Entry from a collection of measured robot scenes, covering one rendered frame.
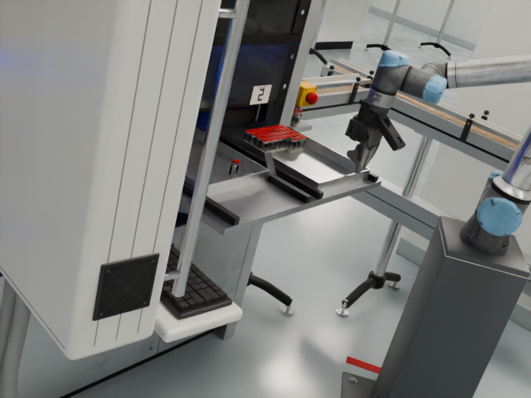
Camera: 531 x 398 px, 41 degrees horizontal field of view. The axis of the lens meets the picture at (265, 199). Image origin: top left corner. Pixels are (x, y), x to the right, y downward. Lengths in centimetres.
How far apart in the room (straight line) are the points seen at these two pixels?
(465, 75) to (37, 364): 145
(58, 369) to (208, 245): 61
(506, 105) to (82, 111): 256
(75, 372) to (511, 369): 186
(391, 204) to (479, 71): 113
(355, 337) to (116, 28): 220
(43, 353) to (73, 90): 112
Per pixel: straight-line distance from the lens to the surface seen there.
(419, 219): 302
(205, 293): 150
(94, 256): 119
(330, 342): 294
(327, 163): 219
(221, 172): 193
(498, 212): 200
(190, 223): 129
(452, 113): 288
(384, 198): 308
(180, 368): 260
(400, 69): 198
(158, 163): 116
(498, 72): 207
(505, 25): 342
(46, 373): 219
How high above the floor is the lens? 165
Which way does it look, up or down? 25 degrees down
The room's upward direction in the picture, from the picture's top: 15 degrees clockwise
